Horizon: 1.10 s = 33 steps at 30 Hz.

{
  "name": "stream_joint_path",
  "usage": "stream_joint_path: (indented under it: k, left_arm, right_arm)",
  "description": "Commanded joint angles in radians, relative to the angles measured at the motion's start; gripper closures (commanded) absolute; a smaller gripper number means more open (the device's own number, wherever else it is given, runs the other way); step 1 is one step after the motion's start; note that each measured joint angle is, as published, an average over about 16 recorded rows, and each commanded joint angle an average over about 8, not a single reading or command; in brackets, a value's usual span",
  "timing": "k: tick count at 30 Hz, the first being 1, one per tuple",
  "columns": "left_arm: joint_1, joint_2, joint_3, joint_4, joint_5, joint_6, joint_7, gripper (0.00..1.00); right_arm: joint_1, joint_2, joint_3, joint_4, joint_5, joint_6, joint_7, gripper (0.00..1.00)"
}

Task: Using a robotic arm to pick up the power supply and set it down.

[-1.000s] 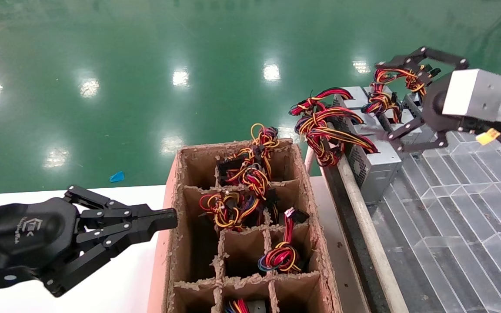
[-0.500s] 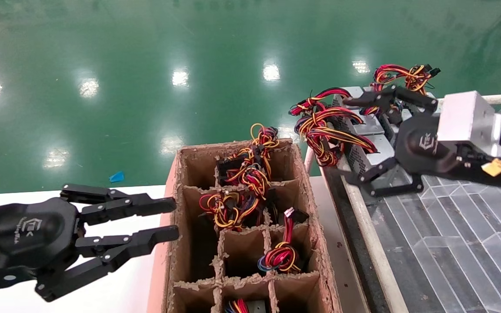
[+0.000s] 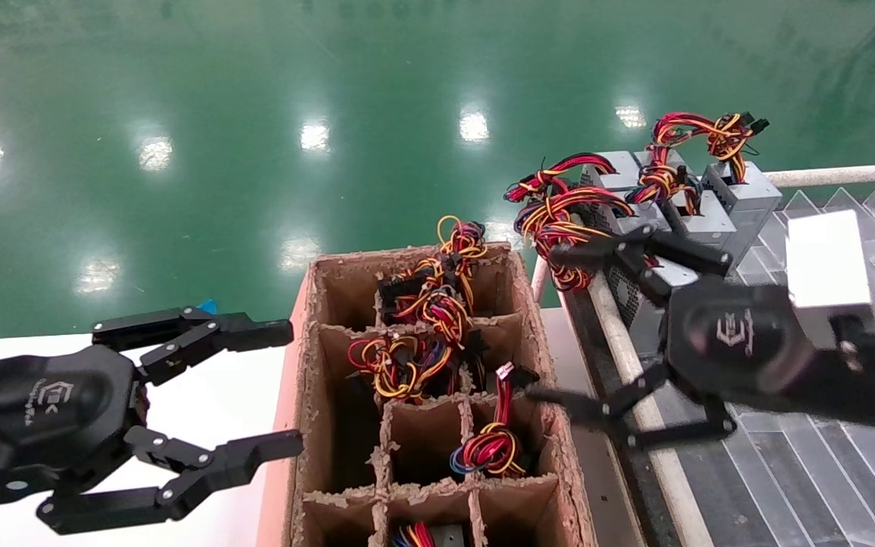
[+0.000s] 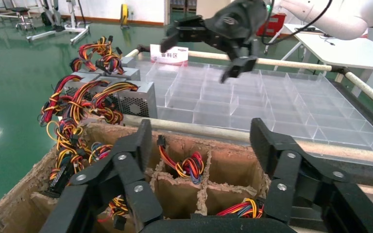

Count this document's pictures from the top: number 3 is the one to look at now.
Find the clear acrylic divided tray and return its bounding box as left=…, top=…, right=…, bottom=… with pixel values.
left=635, top=182, right=875, bottom=547

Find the wire bundle in box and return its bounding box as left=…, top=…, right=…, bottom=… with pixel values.
left=346, top=334, right=455, bottom=403

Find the beige pipe rack frame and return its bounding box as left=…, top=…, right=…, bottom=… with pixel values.
left=531, top=162, right=875, bottom=547

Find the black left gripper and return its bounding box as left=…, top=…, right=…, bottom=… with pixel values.
left=0, top=308, right=305, bottom=534

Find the divided brown cardboard box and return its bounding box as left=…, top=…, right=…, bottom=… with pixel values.
left=259, top=243, right=598, bottom=547

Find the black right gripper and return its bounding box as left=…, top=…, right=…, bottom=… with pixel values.
left=525, top=224, right=875, bottom=449

